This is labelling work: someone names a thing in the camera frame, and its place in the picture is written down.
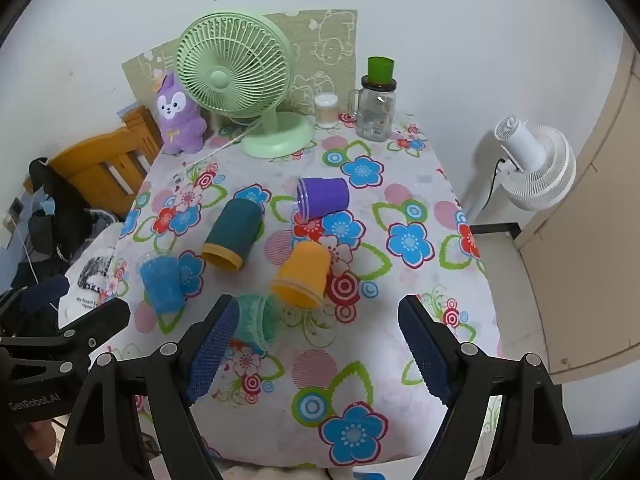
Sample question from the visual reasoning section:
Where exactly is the wall socket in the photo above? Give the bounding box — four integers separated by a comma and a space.
2, 197, 26, 250

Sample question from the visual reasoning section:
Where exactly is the purple cup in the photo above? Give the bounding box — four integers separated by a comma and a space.
294, 176, 350, 222

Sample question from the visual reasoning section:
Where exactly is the purple plush toy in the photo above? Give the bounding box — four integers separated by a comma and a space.
152, 71, 208, 156

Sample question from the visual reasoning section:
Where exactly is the white circulator fan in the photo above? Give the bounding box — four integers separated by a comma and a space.
470, 116, 577, 222

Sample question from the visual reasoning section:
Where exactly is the beige cartoon print board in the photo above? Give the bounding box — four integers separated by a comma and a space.
122, 9, 358, 117

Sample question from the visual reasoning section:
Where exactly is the green cup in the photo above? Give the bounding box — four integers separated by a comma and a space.
231, 294, 281, 351

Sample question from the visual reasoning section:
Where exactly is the glass jar with green lid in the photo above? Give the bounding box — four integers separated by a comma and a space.
348, 56, 399, 142

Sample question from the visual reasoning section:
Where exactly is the black clothing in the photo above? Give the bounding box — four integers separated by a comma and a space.
10, 157, 126, 283

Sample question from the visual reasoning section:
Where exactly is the wooden chair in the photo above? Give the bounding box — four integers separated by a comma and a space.
47, 105, 166, 221

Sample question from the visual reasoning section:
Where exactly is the floral tablecloth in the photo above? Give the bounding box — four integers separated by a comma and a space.
107, 110, 501, 471

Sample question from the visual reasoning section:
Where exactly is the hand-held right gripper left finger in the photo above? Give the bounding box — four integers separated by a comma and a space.
60, 294, 241, 480

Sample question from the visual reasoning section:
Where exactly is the beige door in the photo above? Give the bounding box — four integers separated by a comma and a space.
515, 45, 640, 386

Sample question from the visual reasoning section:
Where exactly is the clear cotton swab container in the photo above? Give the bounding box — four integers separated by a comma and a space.
314, 93, 340, 128

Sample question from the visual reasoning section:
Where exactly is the dark teal cup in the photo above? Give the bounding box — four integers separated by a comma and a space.
201, 198, 265, 273

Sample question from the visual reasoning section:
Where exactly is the white fan cable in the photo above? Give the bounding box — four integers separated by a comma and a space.
192, 124, 262, 167

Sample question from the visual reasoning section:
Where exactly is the black fan cable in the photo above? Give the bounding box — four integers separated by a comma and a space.
487, 156, 507, 197

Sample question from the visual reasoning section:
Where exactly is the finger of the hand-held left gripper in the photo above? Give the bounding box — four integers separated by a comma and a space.
0, 274, 72, 313
0, 297, 132, 371

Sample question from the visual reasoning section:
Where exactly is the white printed shirt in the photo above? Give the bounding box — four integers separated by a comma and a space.
60, 225, 132, 322

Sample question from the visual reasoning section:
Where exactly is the yellow cup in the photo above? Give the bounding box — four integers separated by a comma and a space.
270, 240, 332, 309

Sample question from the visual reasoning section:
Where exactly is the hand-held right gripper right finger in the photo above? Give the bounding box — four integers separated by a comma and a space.
397, 294, 583, 480

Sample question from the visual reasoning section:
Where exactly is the blue cup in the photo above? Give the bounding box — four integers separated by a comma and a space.
139, 254, 183, 315

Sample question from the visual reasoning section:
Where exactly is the green desk fan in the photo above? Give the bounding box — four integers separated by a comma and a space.
176, 10, 316, 160

